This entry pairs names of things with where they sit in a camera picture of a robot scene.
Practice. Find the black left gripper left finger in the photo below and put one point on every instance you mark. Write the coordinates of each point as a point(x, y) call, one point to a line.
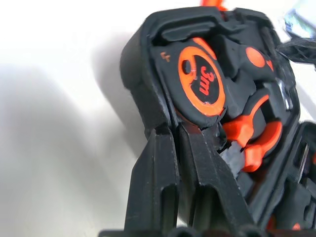
point(155, 185)

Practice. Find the orange black pliers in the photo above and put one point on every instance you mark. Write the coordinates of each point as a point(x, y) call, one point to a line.
point(247, 133)

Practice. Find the black plastic tool case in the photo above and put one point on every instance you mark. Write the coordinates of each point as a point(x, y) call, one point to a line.
point(138, 81)

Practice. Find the black orange tape measure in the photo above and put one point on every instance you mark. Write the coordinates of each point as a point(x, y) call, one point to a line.
point(197, 81)

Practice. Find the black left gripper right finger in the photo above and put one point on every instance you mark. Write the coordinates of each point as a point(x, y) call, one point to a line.
point(212, 192)

